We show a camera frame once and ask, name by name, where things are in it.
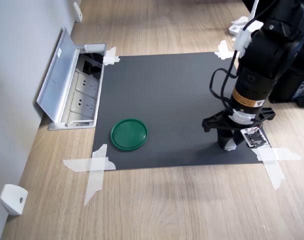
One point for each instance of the round green lid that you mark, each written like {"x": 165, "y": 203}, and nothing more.
{"x": 129, "y": 134}

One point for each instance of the white tape strip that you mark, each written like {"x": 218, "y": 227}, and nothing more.
{"x": 79, "y": 165}
{"x": 94, "y": 185}
{"x": 275, "y": 172}
{"x": 110, "y": 58}
{"x": 224, "y": 51}
{"x": 287, "y": 154}

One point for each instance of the white tape wrap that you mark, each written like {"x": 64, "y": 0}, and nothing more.
{"x": 242, "y": 117}

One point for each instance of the white power strip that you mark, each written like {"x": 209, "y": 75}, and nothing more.
{"x": 235, "y": 28}

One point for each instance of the grey partition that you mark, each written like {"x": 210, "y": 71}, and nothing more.
{"x": 12, "y": 75}

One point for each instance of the small white plastic terminal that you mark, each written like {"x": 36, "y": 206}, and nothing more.
{"x": 230, "y": 146}

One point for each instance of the small camera circuit board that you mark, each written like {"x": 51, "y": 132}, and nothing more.
{"x": 253, "y": 137}

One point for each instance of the dark grey mat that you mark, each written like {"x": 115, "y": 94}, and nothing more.
{"x": 167, "y": 105}

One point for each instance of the small white bracket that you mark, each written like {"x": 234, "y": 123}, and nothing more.
{"x": 13, "y": 200}
{"x": 77, "y": 11}

